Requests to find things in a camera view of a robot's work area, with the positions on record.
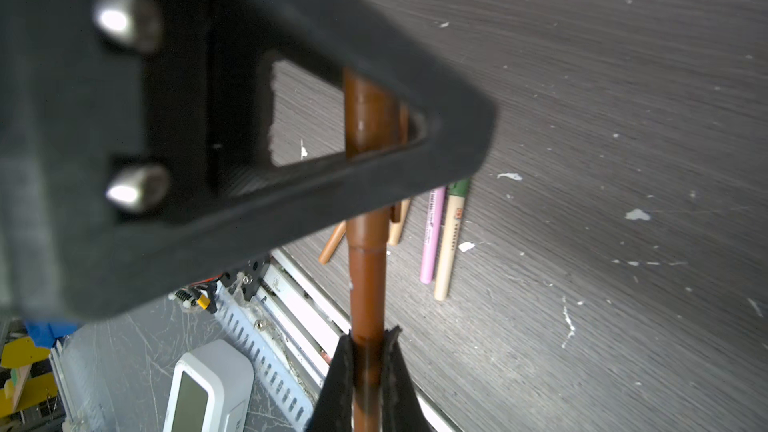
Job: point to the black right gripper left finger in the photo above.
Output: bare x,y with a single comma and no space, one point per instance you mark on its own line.
333,410

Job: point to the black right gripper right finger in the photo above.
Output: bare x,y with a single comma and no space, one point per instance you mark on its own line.
401,410

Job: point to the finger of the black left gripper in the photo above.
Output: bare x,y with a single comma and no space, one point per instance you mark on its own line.
135,140

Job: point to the cream green-capped pen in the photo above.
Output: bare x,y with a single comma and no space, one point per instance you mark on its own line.
457,193

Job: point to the dark brown marker pen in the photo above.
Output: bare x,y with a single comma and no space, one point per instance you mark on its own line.
372,123

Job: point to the tan marker pen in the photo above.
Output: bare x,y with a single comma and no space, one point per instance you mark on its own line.
396,228

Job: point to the light pink marker pen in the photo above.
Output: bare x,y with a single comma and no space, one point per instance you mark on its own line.
432,230

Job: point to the white handheld device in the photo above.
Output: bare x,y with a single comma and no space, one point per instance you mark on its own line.
211,390

